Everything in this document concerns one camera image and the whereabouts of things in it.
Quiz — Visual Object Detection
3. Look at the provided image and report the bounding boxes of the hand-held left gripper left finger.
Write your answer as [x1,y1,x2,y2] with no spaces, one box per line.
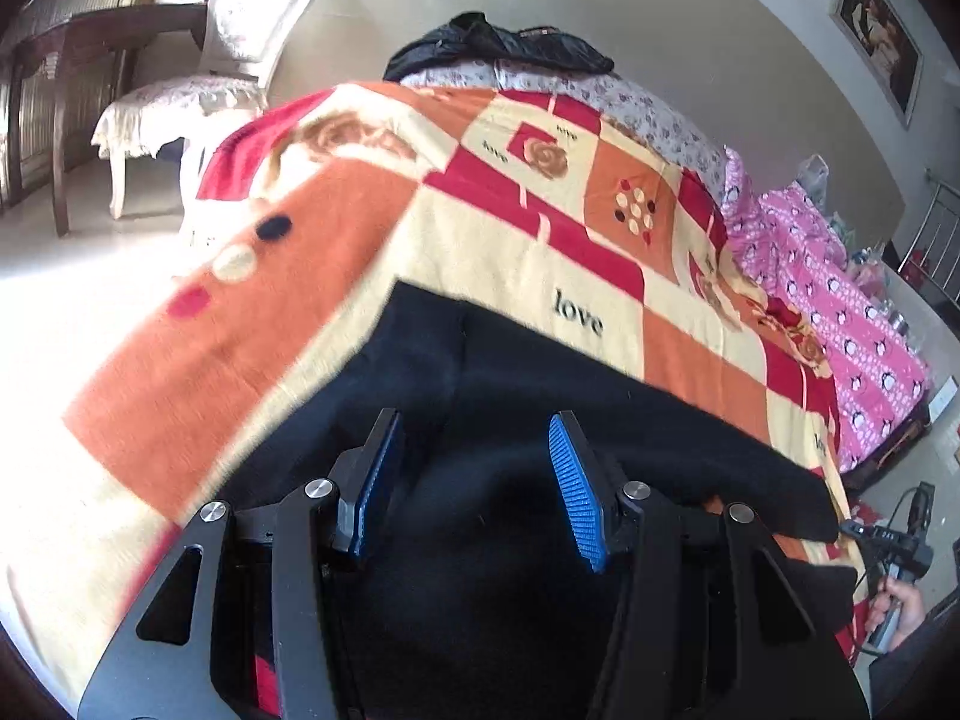
[77,409,406,720]

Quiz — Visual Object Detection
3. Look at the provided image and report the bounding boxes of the person's right forearm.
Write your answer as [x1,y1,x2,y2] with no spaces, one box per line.
[862,611,960,720]

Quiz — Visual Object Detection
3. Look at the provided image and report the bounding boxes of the pink penguin print quilt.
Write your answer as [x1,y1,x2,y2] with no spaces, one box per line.
[720,146,935,473]

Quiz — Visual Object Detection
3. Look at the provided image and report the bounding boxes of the clear plastic bag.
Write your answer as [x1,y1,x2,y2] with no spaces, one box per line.
[793,154,833,215]

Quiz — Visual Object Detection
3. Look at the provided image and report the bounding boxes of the orange red printed blanket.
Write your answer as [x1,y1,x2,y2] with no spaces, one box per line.
[0,82,863,713]

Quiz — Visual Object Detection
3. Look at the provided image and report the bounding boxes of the black pants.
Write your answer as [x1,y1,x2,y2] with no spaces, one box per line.
[240,281,860,720]

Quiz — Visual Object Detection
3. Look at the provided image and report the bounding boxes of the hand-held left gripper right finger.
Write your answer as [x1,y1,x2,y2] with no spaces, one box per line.
[547,411,871,720]

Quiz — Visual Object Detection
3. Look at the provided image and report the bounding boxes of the white framed wall photo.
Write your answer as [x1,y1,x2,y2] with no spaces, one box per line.
[827,0,925,130]

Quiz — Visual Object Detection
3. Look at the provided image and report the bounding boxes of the metal bed rail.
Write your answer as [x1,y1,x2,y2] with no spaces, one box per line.
[896,169,960,308]

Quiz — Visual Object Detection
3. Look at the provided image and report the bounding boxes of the floral bed sheet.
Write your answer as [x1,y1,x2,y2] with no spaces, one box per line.
[397,60,732,200]

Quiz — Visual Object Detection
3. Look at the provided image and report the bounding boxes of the person's right hand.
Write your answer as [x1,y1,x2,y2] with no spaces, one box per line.
[864,581,932,642]

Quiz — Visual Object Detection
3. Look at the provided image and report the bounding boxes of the black jacket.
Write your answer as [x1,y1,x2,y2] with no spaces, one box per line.
[382,11,616,82]

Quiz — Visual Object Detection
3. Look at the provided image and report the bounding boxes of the dark wooden table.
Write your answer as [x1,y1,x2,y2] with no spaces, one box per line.
[0,4,209,237]

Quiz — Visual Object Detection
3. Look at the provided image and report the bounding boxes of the white ornate chair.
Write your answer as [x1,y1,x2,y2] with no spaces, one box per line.
[91,0,322,220]

